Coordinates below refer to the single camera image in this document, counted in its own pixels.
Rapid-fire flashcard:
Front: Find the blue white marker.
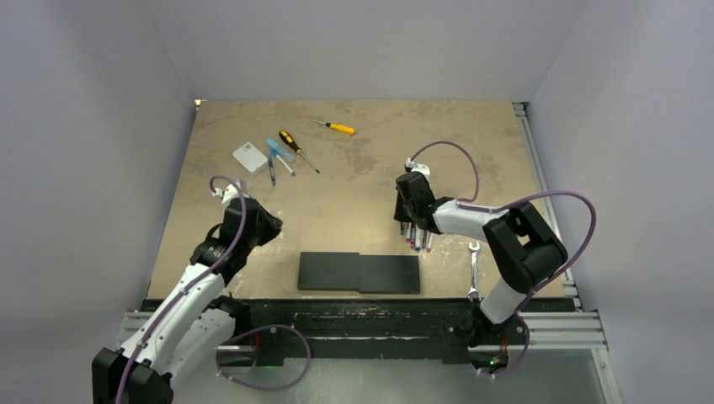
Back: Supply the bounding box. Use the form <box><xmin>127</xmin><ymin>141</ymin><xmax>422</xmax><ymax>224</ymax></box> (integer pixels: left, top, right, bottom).
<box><xmin>414</xmin><ymin>226</ymin><xmax>424</xmax><ymax>251</ymax></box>

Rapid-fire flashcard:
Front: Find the magenta cap marker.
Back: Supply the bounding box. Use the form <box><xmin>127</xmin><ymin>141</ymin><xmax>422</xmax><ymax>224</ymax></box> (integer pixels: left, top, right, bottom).
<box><xmin>409</xmin><ymin>223</ymin><xmax>417</xmax><ymax>249</ymax></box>

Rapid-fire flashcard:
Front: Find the pink cap white marker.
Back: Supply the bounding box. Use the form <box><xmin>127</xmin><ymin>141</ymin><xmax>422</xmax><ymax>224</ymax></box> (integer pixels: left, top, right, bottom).
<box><xmin>425</xmin><ymin>233</ymin><xmax>434</xmax><ymax>253</ymax></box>

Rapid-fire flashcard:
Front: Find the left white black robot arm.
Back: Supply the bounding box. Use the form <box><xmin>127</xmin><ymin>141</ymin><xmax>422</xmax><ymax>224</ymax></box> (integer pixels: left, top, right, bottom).
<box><xmin>92</xmin><ymin>197</ymin><xmax>283</xmax><ymax>403</ymax></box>

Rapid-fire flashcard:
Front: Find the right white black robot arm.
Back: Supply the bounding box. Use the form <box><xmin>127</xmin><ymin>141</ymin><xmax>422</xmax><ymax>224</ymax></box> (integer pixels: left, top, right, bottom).
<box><xmin>396</xmin><ymin>171</ymin><xmax>568</xmax><ymax>343</ymax></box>

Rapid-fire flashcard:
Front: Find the white square box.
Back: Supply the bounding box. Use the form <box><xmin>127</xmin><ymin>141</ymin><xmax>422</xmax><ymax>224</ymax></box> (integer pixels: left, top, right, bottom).
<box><xmin>232</xmin><ymin>142</ymin><xmax>269</xmax><ymax>174</ymax></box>

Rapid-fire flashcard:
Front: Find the black rectangular block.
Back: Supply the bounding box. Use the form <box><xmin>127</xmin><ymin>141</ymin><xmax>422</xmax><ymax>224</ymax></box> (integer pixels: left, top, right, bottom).
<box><xmin>297</xmin><ymin>252</ymin><xmax>421</xmax><ymax>295</ymax></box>

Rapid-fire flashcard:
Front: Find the light blue cap marker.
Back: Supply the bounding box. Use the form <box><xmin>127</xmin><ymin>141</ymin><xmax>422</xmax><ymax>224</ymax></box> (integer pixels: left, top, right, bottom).
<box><xmin>274</xmin><ymin>154</ymin><xmax>296</xmax><ymax>177</ymax></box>

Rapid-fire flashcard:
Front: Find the black yellow screwdriver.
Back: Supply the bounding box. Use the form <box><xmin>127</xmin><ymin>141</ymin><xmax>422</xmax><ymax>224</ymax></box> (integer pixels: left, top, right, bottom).
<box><xmin>279</xmin><ymin>130</ymin><xmax>321</xmax><ymax>173</ymax></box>

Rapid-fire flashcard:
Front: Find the silver wrench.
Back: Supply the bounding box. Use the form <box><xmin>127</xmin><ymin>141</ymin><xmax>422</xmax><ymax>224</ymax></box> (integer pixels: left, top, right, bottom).
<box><xmin>467</xmin><ymin>242</ymin><xmax>482</xmax><ymax>302</ymax></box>

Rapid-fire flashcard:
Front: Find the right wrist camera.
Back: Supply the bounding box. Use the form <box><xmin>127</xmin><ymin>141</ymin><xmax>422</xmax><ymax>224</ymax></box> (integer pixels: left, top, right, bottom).
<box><xmin>404</xmin><ymin>158</ymin><xmax>431</xmax><ymax>180</ymax></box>

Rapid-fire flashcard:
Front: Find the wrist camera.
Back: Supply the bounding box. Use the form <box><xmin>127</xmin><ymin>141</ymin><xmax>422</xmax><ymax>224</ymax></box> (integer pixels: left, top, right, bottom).
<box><xmin>404</xmin><ymin>158</ymin><xmax>431</xmax><ymax>180</ymax></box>
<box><xmin>212</xmin><ymin>180</ymin><xmax>247</xmax><ymax>205</ymax></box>

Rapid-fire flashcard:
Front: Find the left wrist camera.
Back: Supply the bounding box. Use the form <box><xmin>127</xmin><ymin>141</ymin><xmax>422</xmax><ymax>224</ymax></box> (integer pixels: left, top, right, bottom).
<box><xmin>212</xmin><ymin>180</ymin><xmax>247</xmax><ymax>205</ymax></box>

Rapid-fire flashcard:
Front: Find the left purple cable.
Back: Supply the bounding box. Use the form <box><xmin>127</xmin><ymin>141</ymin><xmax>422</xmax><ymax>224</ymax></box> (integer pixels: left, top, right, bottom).
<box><xmin>114</xmin><ymin>175</ymin><xmax>248</xmax><ymax>404</ymax></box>

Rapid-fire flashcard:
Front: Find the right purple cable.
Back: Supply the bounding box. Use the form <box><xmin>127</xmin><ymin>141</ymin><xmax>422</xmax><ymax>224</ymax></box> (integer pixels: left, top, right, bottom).
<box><xmin>408</xmin><ymin>140</ymin><xmax>597</xmax><ymax>380</ymax></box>

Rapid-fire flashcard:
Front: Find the yellow handle screwdriver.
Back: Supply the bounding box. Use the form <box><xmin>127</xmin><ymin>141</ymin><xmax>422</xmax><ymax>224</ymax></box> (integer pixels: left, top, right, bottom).
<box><xmin>313</xmin><ymin>120</ymin><xmax>356</xmax><ymax>136</ymax></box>

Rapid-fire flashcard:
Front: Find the black base frame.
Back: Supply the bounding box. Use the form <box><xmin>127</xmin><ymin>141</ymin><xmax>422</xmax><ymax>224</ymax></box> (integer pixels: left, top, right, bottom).
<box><xmin>206</xmin><ymin>298</ymin><xmax>573</xmax><ymax>371</ymax></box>

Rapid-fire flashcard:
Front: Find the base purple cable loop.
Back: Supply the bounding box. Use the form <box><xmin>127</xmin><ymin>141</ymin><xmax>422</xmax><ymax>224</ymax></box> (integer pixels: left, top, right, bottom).
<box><xmin>215</xmin><ymin>325</ymin><xmax>312</xmax><ymax>392</ymax></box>

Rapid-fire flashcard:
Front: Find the aluminium side rail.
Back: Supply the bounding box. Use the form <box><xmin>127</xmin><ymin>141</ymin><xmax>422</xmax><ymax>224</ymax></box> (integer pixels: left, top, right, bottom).
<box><xmin>513</xmin><ymin>102</ymin><xmax>609</xmax><ymax>349</ymax></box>

